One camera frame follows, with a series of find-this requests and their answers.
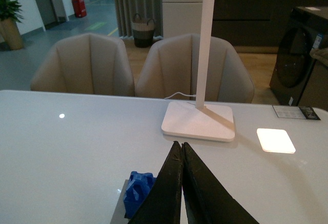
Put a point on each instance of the gray pleated curtain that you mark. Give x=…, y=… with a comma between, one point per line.
x=126, y=9

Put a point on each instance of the white cabinet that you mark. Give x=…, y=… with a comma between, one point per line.
x=181, y=17

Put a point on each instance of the black washing machine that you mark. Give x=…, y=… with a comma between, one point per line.
x=298, y=79

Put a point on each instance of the left beige upholstered chair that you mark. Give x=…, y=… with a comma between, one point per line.
x=86, y=64

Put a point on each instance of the dark printed label sheet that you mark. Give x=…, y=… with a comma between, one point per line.
x=296, y=112

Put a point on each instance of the woven laundry basket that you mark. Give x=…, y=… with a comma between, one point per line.
x=143, y=30

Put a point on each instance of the blue 3D printed part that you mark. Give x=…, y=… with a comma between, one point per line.
x=138, y=187

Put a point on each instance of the right beige upholstered chair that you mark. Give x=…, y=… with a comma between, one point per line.
x=171, y=67

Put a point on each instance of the gray square hollow base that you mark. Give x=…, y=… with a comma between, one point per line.
x=119, y=214

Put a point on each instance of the beige upholstered chair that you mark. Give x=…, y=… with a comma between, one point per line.
x=171, y=67
x=86, y=64

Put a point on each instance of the green potted plant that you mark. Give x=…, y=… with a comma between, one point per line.
x=11, y=10

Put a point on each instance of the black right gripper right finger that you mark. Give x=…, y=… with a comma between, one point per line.
x=206, y=199

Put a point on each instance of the red bin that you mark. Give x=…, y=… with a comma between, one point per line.
x=79, y=8

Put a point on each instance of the tan plant pot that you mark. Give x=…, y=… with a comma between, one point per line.
x=11, y=34

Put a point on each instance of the dark kitchen counter cabinet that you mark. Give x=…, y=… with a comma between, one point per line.
x=250, y=24

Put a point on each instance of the white desk lamp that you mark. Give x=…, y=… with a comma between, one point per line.
x=200, y=121

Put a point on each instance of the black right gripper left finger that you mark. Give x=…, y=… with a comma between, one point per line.
x=163, y=203

